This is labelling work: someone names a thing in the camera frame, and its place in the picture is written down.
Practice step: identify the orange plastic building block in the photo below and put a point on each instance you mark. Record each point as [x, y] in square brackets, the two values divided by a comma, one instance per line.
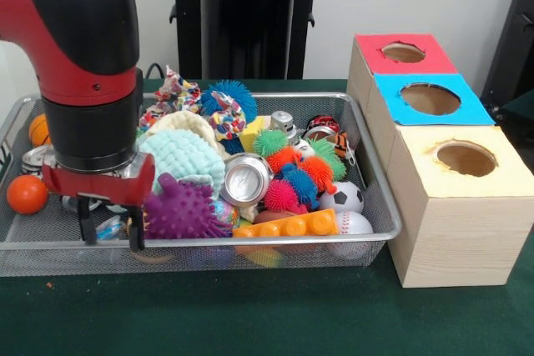
[288, 226]

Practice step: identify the black upright panel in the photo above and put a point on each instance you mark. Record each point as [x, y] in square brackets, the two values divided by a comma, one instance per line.
[513, 31]

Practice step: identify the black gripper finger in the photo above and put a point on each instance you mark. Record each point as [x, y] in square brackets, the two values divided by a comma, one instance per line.
[87, 222]
[137, 227]

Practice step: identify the silver mesh bin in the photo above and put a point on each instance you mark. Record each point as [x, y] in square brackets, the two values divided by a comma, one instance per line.
[208, 249]

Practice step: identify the mint green waffle cloth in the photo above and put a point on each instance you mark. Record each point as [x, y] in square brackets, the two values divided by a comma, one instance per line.
[187, 156]

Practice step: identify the dark green tablecloth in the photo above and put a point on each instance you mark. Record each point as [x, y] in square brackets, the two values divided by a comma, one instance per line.
[250, 314]
[519, 122]

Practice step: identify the small white baseball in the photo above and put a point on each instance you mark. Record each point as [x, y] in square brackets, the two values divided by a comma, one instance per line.
[356, 222]

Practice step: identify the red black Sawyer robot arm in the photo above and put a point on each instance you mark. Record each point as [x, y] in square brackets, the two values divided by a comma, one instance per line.
[75, 39]

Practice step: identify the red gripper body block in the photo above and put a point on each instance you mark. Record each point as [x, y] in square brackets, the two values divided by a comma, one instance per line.
[100, 187]

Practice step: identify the crushed silver can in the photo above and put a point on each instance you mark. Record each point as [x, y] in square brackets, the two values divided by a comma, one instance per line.
[246, 181]

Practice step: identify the colourful patterned cloth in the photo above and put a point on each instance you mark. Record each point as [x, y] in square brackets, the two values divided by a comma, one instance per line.
[177, 93]

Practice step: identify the small orange basketball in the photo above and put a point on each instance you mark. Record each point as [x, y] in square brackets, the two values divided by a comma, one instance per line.
[38, 131]

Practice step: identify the plain orange ball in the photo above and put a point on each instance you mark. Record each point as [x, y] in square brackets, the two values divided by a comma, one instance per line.
[27, 194]

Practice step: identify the purple spiky rubber ball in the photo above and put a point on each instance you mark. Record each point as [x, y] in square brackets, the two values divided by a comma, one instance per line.
[183, 210]

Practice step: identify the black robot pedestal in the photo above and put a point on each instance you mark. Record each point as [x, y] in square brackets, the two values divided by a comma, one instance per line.
[250, 18]

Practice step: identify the small soccer ball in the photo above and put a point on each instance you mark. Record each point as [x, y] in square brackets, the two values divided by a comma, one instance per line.
[342, 197]

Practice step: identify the clear packet with blue label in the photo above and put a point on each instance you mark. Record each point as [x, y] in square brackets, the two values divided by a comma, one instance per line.
[107, 227]

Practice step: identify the small silver can black label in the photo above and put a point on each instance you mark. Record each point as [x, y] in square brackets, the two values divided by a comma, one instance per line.
[35, 160]

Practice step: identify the wooden box with three holes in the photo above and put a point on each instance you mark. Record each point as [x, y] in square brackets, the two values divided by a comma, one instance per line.
[459, 239]

